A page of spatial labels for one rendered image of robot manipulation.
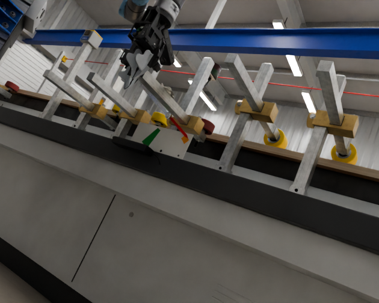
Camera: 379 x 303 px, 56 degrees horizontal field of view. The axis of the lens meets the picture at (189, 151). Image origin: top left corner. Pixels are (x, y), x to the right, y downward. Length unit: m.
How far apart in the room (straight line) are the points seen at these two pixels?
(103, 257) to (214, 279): 0.50
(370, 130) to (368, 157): 0.69
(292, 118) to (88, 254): 8.54
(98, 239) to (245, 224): 0.74
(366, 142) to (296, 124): 1.73
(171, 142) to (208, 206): 0.28
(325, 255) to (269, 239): 0.15
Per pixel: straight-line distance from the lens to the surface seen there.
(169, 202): 1.20
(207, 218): 1.12
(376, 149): 9.03
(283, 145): 1.36
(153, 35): 1.06
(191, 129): 1.26
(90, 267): 1.60
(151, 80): 1.09
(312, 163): 1.06
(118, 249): 1.52
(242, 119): 1.19
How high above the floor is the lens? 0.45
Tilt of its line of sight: 14 degrees up
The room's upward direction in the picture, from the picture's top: 25 degrees clockwise
